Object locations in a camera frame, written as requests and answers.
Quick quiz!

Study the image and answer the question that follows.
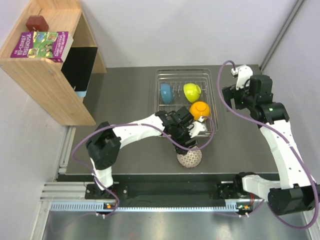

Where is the purple treehouse book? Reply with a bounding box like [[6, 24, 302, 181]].
[[10, 31, 74, 63]]

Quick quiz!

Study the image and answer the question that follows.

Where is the metal wire dish rack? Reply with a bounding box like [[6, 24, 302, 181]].
[[154, 68, 218, 137]]

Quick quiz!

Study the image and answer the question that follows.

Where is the lime green bowl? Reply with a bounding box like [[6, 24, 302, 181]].
[[183, 83, 202, 103]]

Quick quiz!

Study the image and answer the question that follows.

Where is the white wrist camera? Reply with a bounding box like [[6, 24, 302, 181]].
[[231, 65, 253, 91], [186, 121, 207, 138]]

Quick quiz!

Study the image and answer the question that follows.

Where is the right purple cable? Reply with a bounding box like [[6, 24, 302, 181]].
[[216, 59, 320, 230]]

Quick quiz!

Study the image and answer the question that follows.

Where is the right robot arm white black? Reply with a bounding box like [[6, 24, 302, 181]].
[[222, 73, 320, 216]]

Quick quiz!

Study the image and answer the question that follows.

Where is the orange yellow bowl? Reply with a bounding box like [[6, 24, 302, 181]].
[[189, 101, 211, 121]]

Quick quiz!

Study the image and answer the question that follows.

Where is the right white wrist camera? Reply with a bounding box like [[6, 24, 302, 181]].
[[231, 65, 253, 91]]

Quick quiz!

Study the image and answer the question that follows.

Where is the wooden shelf unit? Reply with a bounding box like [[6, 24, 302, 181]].
[[0, 0, 97, 126]]

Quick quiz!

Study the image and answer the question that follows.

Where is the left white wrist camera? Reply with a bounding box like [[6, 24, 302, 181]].
[[186, 121, 207, 138]]

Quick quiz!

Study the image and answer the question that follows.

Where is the dark red block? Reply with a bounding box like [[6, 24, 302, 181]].
[[25, 15, 49, 32]]

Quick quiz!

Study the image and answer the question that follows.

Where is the aluminium rail frame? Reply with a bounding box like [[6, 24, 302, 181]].
[[32, 122, 320, 240]]

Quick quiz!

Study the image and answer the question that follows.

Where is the blue bowl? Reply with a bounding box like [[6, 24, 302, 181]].
[[160, 83, 174, 105]]

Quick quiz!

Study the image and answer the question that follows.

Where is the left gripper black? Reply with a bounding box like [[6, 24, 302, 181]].
[[170, 122, 198, 155]]

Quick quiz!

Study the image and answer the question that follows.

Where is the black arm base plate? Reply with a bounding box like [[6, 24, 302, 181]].
[[84, 173, 258, 208]]

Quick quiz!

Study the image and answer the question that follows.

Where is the patterned beige upturned bowl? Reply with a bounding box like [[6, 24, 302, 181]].
[[177, 147, 202, 168]]

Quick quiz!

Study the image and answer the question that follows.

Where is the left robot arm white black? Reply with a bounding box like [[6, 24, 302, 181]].
[[85, 107, 207, 199]]

